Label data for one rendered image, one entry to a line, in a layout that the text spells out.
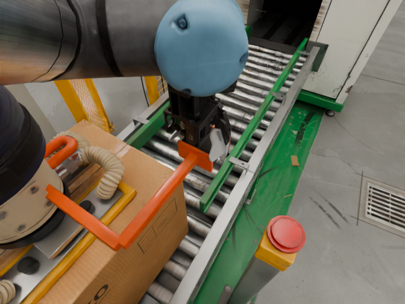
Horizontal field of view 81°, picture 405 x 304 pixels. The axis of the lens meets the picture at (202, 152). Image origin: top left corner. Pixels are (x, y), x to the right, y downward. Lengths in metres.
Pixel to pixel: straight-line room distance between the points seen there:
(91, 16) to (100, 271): 0.48
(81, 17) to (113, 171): 0.41
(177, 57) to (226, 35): 0.04
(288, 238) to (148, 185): 0.35
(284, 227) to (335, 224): 1.33
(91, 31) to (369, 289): 1.71
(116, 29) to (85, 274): 0.48
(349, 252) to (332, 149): 0.83
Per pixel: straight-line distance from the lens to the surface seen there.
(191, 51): 0.19
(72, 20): 0.20
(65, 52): 0.19
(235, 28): 0.19
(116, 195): 0.60
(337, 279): 1.68
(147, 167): 0.66
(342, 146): 2.26
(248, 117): 1.41
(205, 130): 0.40
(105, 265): 0.58
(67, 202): 0.49
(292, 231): 0.49
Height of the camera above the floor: 1.47
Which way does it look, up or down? 50 degrees down
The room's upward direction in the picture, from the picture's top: straight up
